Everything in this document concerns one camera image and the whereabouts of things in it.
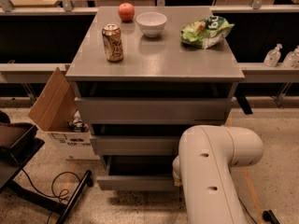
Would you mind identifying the yellow white gripper body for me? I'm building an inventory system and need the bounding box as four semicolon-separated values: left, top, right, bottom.
174;179;182;187

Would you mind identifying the grey bottom drawer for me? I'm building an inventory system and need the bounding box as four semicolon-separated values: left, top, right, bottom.
97;156;178;191

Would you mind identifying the grey drawer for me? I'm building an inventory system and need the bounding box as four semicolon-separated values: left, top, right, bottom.
90;135;179;156
75;98;232;125
97;156;178;191

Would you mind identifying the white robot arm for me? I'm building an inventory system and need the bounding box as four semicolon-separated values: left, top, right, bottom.
173;125;263;224

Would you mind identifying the grey top drawer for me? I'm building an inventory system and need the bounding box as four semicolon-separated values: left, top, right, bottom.
75;98;232;125

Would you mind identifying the grey middle drawer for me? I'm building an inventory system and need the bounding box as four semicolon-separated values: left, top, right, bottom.
90;135;179;156

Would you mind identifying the grey drawer cabinet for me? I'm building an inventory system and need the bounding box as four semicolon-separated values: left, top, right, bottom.
64;6;246;161

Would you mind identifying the open cardboard box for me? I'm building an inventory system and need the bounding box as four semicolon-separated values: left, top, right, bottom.
28;68;99;160

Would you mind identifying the black floor foot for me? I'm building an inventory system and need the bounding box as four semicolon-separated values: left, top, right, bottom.
263;210;280;224

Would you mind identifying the green chip bag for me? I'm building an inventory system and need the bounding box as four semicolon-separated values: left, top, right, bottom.
180;16;234;49

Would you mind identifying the clear sanitizer bottle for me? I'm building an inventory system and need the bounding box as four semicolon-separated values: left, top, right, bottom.
282;46;299;68
263;44;282;67

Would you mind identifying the white bowl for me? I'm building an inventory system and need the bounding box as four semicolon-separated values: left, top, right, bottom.
136;12;167;37

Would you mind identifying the gold soda can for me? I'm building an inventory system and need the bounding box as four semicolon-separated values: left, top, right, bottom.
102;23;123;63

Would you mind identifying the black table stand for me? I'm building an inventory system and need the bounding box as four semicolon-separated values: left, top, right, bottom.
0;137;94;224

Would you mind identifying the black bin on stand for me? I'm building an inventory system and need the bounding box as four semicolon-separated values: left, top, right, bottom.
0;122;37;165

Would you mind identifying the red apple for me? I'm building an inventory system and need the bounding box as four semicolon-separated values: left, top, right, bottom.
118;3;135;22

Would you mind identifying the black floor cable right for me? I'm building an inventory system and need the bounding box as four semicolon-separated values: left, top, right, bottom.
238;198;259;224

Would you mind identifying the black floor cable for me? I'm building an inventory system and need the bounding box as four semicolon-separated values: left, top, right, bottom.
238;198;259;224
21;168;82;224

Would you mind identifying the black floor cable left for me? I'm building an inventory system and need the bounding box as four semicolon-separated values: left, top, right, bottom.
21;168;82;224

